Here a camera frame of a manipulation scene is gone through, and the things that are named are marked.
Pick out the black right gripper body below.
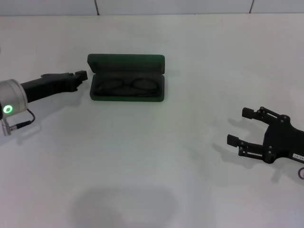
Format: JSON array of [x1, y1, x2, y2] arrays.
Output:
[[262, 115, 304, 165]]

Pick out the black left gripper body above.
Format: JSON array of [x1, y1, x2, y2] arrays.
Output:
[[20, 72, 81, 104]]

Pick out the green glasses case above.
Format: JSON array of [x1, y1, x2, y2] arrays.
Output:
[[87, 53, 166, 103]]

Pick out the black glasses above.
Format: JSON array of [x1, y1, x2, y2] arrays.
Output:
[[93, 77, 159, 97]]

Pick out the left arm gripper cable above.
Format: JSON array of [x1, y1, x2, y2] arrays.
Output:
[[0, 108, 36, 137]]

